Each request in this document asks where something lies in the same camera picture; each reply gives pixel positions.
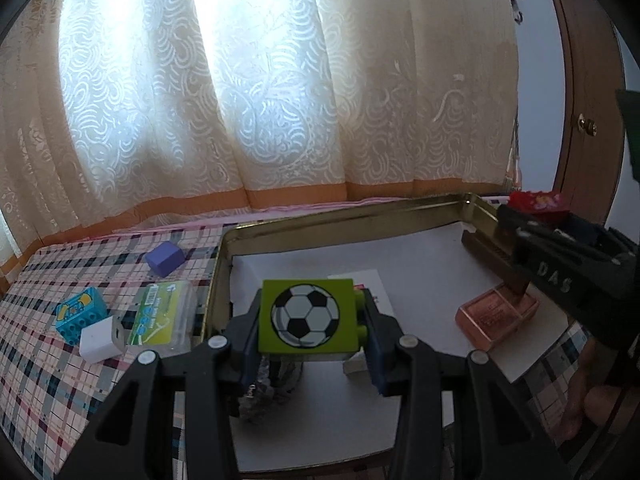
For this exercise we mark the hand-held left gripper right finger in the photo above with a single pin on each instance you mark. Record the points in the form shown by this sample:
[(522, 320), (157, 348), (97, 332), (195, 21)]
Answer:
[(375, 330)]

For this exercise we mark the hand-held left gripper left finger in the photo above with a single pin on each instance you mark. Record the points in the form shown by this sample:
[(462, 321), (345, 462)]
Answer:
[(247, 345)]

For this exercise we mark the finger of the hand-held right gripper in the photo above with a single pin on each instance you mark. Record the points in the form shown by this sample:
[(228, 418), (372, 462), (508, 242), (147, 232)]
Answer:
[(540, 242), (582, 232)]

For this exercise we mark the red toy brick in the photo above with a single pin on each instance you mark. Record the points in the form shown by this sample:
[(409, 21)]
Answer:
[(537, 203)]

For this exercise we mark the grey foil figure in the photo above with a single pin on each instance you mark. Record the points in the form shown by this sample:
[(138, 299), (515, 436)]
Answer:
[(272, 385)]

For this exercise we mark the gold tin box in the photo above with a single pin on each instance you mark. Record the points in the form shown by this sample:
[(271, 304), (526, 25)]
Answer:
[(215, 290)]

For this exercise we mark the green football toy brick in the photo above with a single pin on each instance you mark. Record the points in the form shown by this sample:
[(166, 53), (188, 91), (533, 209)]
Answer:
[(305, 315)]

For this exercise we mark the copper metal case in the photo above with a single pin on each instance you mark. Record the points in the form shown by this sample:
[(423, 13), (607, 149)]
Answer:
[(492, 317)]

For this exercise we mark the clear box with green label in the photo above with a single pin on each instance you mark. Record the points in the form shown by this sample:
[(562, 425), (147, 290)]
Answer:
[(160, 317)]

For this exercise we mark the blue toy brick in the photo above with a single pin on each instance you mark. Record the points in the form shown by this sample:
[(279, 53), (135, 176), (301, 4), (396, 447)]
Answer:
[(77, 310)]

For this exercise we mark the person's right hand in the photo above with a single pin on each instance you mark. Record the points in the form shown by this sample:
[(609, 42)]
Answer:
[(595, 395)]

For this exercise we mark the white paper sheet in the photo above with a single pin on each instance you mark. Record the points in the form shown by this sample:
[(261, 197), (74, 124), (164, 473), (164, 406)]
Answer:
[(425, 260)]

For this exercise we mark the brass door knob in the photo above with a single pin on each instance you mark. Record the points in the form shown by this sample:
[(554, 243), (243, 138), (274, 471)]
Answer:
[(588, 125)]

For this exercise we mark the purple cube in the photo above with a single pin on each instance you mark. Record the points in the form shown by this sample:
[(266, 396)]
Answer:
[(164, 259)]

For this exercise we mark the white charger plug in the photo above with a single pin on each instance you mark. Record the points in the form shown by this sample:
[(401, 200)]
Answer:
[(100, 342)]

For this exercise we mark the brown wooden door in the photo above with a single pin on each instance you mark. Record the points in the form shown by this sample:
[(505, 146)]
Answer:
[(595, 60)]

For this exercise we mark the cream lace curtain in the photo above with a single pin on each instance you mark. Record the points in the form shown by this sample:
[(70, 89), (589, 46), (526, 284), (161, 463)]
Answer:
[(250, 85)]

